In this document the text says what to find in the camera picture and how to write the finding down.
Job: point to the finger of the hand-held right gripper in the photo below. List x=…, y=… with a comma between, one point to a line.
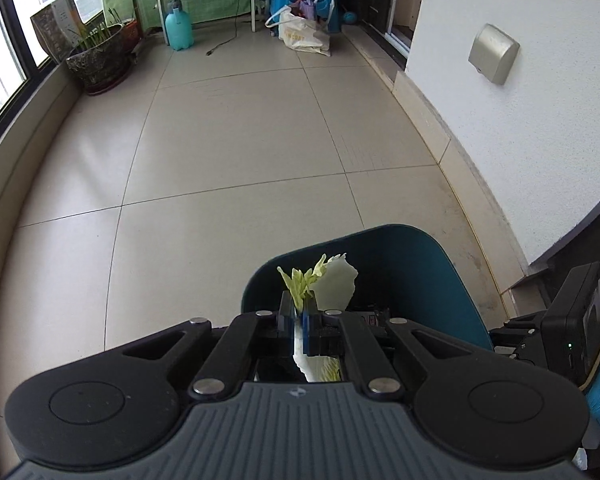
x=517, y=337

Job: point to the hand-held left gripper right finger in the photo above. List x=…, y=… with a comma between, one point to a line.
x=307, y=332

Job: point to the patterned ceramic plant pot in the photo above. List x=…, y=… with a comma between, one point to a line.
x=100, y=65

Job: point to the beige wall socket cover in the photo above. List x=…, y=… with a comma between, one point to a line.
x=492, y=55

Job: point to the napa cabbage leaf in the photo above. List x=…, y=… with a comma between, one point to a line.
x=335, y=280

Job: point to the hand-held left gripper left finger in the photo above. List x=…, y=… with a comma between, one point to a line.
x=285, y=320

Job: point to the green leafy plant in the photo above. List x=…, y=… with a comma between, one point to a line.
x=92, y=35

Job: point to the brown cardboard box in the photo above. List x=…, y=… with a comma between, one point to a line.
x=55, y=22

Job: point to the small red flower pot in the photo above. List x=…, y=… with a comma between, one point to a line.
x=132, y=35

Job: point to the teal spray bottle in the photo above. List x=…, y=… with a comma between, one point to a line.
x=179, y=30

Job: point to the small blue ball toy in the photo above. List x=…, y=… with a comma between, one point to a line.
x=350, y=17

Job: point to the teal plastic bin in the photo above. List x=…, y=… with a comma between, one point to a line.
x=430, y=280

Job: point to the dark framed window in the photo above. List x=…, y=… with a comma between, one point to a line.
x=10, y=35

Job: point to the white tote bag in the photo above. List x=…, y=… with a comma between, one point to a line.
x=300, y=35

